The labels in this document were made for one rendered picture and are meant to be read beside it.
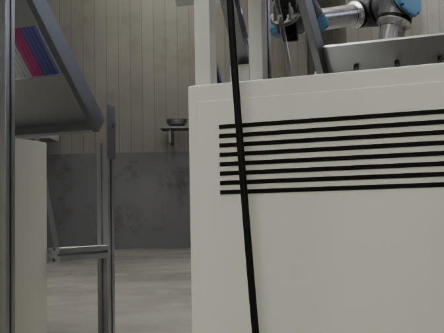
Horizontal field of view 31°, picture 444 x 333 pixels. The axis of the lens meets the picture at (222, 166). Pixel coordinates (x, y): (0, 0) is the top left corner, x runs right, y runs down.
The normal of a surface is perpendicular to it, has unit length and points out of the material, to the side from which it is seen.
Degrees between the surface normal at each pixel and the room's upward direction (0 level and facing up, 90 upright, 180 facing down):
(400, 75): 90
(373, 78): 90
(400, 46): 136
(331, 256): 90
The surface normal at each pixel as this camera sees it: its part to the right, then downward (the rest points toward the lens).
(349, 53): -0.26, 0.67
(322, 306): -0.39, -0.06
